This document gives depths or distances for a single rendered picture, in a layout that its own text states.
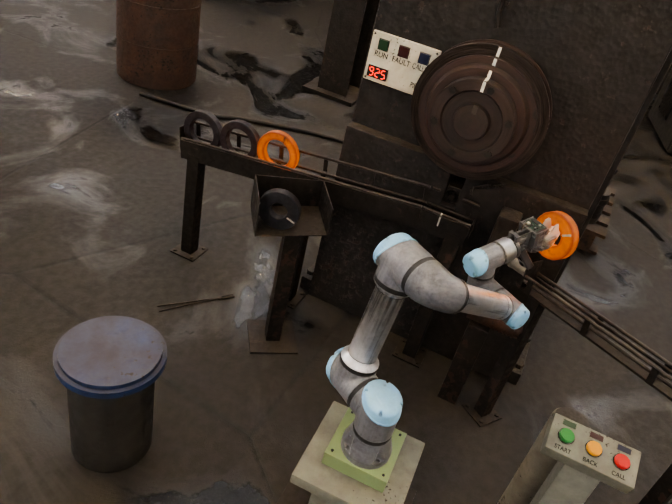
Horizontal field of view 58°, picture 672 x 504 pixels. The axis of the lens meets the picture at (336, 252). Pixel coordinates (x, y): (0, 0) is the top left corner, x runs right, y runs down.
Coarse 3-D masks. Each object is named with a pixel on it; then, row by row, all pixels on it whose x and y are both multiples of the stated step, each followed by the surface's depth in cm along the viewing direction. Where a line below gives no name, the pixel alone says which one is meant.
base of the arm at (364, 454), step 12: (348, 432) 177; (348, 444) 177; (360, 444) 172; (372, 444) 171; (384, 444) 172; (348, 456) 175; (360, 456) 173; (372, 456) 173; (384, 456) 175; (372, 468) 175
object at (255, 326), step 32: (256, 192) 218; (320, 192) 234; (256, 224) 214; (320, 224) 227; (288, 256) 233; (288, 288) 243; (256, 320) 266; (288, 320) 270; (256, 352) 251; (288, 352) 254
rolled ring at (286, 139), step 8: (264, 136) 249; (272, 136) 247; (280, 136) 246; (288, 136) 246; (264, 144) 251; (288, 144) 246; (296, 144) 248; (264, 152) 253; (296, 152) 247; (296, 160) 248
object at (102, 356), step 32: (96, 320) 189; (128, 320) 192; (64, 352) 177; (96, 352) 179; (128, 352) 182; (160, 352) 184; (64, 384) 171; (96, 384) 170; (128, 384) 173; (96, 416) 179; (128, 416) 184; (96, 448) 188; (128, 448) 192
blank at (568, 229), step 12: (540, 216) 195; (552, 216) 191; (564, 216) 188; (564, 228) 188; (576, 228) 188; (564, 240) 189; (576, 240) 187; (540, 252) 197; (552, 252) 193; (564, 252) 190
